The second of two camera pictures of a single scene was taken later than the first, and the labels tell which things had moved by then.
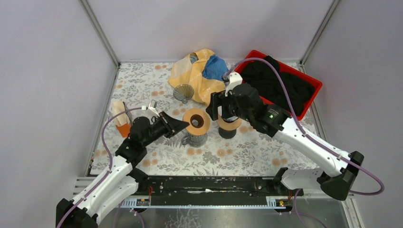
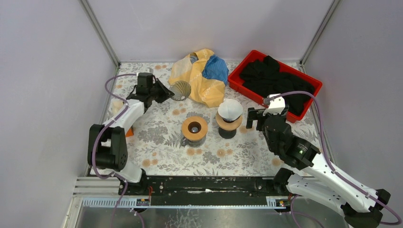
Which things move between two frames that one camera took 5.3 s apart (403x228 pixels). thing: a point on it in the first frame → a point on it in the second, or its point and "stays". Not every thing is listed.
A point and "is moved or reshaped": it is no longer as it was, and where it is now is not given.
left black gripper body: (168, 125) → (158, 91)
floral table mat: (206, 146) stays
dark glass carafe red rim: (227, 134) stays
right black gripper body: (228, 107) → (257, 114)
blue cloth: (215, 68) stays
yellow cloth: (185, 72) stays
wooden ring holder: (198, 119) is moved or reshaped
